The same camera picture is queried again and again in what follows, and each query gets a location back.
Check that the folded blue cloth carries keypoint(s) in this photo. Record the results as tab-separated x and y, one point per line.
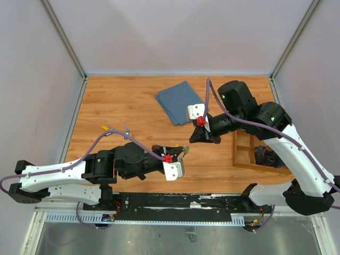
175	100

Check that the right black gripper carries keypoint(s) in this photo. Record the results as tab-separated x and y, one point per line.
199	134

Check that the wooden compartment tray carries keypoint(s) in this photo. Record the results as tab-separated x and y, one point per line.
243	154

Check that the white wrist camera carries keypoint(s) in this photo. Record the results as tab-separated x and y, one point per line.
194	111
174	170

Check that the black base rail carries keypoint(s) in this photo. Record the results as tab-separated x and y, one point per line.
171	208

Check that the dark rolled tie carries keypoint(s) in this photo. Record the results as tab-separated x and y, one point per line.
266	157

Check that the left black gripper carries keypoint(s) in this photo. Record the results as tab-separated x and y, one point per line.
164	150

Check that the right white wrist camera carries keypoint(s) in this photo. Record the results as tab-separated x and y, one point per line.
194	111

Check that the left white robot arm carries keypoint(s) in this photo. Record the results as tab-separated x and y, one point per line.
89	180

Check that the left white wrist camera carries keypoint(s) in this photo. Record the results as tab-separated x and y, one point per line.
174	170

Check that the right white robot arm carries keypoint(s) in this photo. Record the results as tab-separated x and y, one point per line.
311	190

